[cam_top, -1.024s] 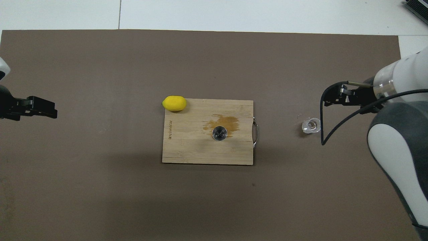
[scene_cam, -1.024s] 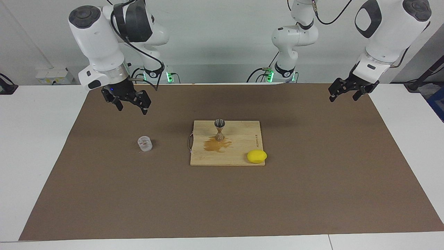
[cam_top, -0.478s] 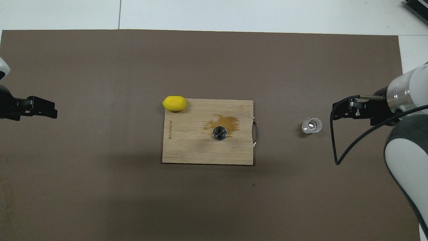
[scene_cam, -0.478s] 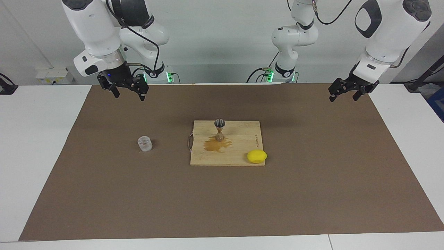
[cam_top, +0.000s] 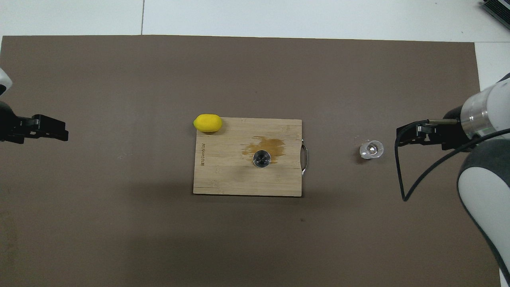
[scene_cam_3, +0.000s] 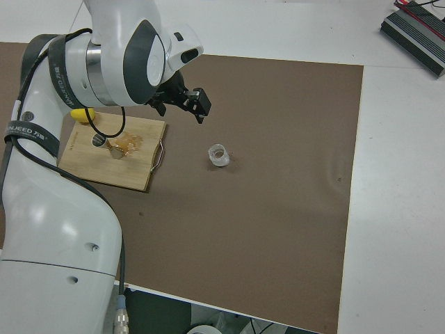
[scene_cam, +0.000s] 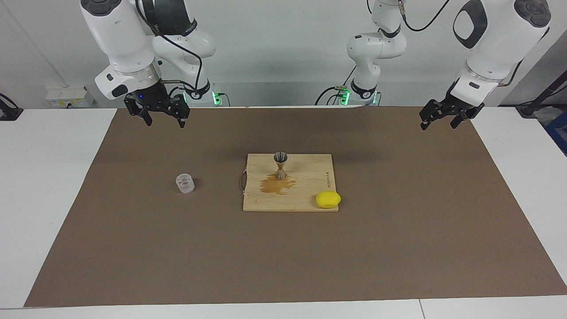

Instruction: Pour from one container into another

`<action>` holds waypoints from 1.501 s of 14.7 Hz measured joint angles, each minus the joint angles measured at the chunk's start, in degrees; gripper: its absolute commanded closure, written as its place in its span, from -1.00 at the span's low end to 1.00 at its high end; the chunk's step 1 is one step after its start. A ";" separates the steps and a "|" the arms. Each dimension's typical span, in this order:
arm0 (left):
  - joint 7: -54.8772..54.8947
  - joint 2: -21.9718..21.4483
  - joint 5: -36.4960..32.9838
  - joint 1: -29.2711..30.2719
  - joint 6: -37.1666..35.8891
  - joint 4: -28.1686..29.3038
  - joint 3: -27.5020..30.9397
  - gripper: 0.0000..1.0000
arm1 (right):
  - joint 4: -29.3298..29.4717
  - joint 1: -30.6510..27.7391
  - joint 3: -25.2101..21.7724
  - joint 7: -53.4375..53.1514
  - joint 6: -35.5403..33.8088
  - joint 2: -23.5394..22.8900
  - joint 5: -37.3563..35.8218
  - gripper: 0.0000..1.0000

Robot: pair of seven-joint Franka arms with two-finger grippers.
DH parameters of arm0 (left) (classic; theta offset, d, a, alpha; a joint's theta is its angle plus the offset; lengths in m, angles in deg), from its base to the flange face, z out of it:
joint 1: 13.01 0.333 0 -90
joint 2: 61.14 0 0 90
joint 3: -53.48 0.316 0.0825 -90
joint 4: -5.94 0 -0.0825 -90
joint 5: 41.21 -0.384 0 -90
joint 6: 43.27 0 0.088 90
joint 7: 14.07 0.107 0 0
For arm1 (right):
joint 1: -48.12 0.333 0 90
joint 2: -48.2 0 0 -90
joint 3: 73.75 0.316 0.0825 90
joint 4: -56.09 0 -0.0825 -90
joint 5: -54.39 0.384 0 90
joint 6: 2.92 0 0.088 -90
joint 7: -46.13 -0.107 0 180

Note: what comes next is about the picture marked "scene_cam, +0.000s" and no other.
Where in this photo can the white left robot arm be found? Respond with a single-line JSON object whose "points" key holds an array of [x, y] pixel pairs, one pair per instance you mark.
{"points": [[500, 40]]}

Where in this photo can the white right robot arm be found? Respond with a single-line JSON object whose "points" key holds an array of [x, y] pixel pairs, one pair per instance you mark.
{"points": [[119, 35]]}

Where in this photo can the yellow lemon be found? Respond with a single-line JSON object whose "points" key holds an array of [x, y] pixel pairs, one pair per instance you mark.
{"points": [[328, 200]]}

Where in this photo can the black clamp mount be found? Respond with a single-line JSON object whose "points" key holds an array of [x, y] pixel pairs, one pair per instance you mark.
{"points": [[9, 110]]}

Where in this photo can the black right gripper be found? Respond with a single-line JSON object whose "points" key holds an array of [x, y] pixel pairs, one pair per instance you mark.
{"points": [[156, 95]]}

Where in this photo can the clear glass cup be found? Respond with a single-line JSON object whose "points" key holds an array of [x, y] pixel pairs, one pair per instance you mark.
{"points": [[185, 184]]}

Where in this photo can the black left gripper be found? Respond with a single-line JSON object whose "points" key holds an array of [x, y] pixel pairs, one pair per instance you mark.
{"points": [[463, 107]]}

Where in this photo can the blue crate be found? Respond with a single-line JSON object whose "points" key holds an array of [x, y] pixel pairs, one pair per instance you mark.
{"points": [[559, 130]]}

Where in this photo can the metal jigger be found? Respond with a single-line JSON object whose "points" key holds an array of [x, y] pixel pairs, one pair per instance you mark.
{"points": [[280, 175]]}

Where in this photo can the brown table mat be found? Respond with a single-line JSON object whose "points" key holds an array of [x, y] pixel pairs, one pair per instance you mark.
{"points": [[283, 257]]}

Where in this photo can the black stand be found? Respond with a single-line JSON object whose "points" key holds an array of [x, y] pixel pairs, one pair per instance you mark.
{"points": [[538, 102]]}

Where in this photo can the wooden cutting board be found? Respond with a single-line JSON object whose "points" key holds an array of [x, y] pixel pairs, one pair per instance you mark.
{"points": [[305, 190]]}

